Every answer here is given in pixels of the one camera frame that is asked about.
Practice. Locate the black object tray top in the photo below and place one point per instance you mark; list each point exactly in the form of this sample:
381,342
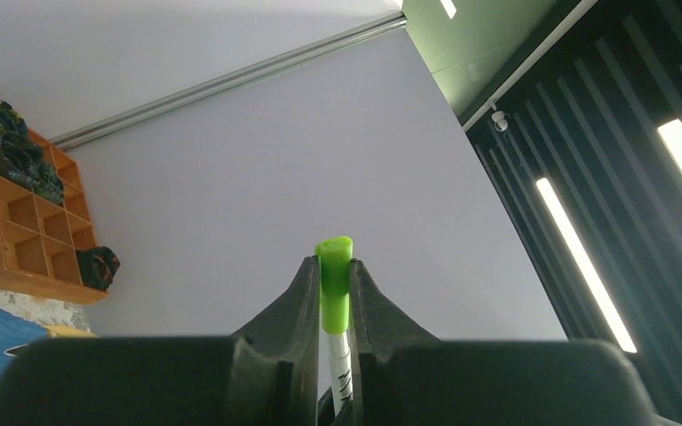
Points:
11,121

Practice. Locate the black object tray middle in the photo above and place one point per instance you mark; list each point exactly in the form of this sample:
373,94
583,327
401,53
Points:
48,184

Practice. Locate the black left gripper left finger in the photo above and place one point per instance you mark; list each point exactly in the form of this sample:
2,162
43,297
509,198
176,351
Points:
264,373

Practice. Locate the black object tray right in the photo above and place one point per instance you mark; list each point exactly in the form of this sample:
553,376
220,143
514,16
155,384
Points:
98,267

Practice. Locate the long ceiling light strip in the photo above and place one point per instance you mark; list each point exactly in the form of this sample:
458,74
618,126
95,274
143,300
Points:
585,265

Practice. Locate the white marker pen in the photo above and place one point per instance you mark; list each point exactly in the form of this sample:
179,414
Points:
340,368

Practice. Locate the green marker cap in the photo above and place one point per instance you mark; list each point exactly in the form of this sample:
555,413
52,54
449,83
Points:
335,258

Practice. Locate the right aluminium frame post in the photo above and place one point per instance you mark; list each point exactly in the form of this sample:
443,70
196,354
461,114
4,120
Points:
242,77

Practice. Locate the orange wooden compartment tray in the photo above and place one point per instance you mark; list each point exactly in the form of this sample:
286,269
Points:
39,239

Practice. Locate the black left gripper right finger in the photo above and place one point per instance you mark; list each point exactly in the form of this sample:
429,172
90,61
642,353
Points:
404,375

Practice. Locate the small white ceiling camera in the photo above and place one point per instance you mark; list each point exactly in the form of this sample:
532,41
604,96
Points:
499,118

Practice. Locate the black object tray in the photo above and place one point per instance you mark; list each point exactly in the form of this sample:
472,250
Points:
11,121
48,184
20,159
98,267

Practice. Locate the floral patterned table mat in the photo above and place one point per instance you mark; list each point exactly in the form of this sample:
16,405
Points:
44,311

